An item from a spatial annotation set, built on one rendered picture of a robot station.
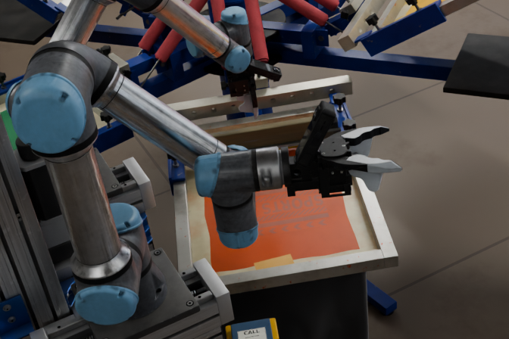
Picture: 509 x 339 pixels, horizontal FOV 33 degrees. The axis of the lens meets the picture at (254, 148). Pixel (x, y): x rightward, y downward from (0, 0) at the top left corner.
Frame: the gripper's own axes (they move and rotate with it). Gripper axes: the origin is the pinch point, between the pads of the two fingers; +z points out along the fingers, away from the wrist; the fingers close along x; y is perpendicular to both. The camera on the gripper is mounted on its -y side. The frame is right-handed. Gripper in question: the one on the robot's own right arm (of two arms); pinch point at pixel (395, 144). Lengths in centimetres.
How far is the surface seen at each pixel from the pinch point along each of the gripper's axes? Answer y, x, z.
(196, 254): 64, -67, -49
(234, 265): 65, -61, -38
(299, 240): 64, -69, -19
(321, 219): 62, -77, -13
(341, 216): 62, -77, -7
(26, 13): 41, -242, -134
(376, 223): 60, -68, 2
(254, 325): 66, -37, -33
